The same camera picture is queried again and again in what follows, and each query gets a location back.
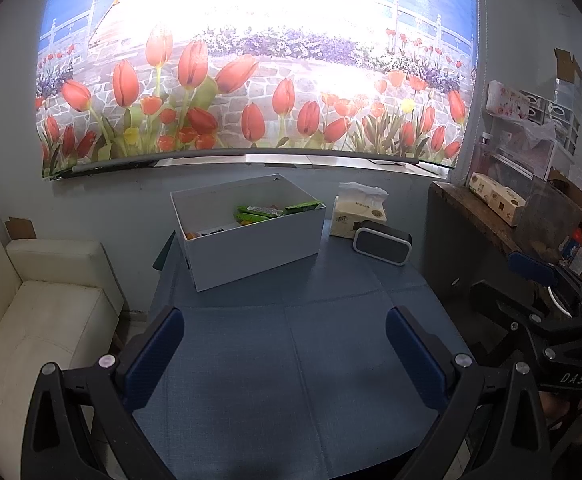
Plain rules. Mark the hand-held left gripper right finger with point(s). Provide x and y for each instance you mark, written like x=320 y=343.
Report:
x=416 y=355

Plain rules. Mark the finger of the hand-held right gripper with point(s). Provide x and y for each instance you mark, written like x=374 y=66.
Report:
x=533 y=269
x=511 y=305

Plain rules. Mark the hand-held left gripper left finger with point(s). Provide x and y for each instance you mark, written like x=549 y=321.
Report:
x=153 y=355

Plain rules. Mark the white cardboard box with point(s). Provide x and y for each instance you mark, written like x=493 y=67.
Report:
x=256 y=255

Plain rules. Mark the person's right hand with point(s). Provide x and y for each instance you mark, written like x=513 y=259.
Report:
x=571 y=417

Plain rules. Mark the clear plastic container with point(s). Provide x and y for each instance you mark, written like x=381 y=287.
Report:
x=546 y=220

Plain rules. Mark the wooden side table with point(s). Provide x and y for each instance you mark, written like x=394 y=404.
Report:
x=471 y=215

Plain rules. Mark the black speaker with white rim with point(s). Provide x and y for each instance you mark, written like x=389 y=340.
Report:
x=381 y=246

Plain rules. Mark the blue tablecloth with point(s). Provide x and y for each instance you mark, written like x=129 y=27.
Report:
x=296 y=360

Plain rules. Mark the white sofa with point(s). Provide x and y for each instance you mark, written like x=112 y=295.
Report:
x=36 y=320

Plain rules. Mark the clear plastic drawer cabinet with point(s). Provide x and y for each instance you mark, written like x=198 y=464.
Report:
x=536 y=145

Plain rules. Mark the beige tissue pack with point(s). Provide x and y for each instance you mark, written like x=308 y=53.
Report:
x=356 y=220

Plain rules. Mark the floral printed box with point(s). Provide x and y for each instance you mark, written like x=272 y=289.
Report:
x=507 y=100

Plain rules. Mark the brown cardboard piece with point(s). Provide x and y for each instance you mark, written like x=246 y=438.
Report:
x=567 y=65
x=21 y=229

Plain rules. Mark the tulip printed roller blind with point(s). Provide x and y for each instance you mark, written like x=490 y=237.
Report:
x=221 y=110

